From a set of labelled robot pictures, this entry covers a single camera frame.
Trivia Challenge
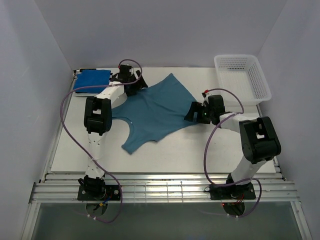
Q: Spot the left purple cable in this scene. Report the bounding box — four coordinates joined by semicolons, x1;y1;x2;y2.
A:
60;59;143;223

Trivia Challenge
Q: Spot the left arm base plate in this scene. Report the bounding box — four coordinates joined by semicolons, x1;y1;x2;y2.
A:
76;184;121;202

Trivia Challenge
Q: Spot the white plastic basket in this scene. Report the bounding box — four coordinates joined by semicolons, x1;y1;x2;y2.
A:
214;54;272;106

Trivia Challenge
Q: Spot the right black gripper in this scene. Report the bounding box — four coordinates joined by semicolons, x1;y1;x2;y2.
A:
184;102;214;125

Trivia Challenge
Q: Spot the black white striped tank top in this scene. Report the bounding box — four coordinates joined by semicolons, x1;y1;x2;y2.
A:
74;69;112;97

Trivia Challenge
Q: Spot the aluminium rail frame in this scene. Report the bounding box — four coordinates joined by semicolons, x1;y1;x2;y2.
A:
30;172;300;204

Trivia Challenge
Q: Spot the blue tank top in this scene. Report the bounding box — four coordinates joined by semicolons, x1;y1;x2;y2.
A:
72;69;112;95

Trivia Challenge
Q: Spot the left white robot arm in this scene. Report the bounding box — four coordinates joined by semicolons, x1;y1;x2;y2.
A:
79;64;148;200

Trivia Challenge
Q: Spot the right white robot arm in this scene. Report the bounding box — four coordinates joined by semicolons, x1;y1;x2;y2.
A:
184;92;282;199

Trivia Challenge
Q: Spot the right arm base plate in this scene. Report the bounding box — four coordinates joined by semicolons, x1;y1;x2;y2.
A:
204;183;256;200

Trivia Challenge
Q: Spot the teal tank top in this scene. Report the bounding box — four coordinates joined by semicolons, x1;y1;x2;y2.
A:
112;73;196;155

